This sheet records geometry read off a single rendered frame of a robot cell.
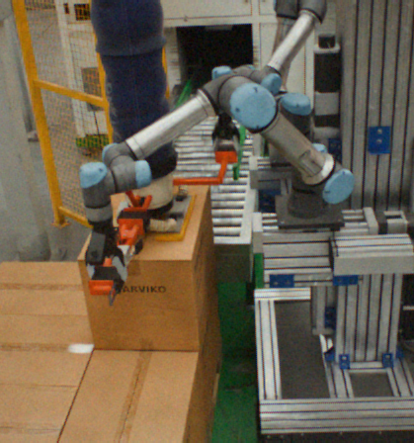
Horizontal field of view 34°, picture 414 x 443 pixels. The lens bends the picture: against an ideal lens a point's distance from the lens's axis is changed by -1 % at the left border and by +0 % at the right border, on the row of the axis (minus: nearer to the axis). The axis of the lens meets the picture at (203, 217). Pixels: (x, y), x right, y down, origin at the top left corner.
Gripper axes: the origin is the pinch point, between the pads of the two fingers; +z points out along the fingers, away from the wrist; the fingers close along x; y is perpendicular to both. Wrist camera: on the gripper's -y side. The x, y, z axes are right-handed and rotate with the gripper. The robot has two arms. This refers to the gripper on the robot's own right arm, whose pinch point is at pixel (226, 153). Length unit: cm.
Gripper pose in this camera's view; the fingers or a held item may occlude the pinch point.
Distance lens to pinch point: 271.2
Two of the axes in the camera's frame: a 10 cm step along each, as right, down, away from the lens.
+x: 9.9, 0.0, -1.5
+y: -1.3, 4.9, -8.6
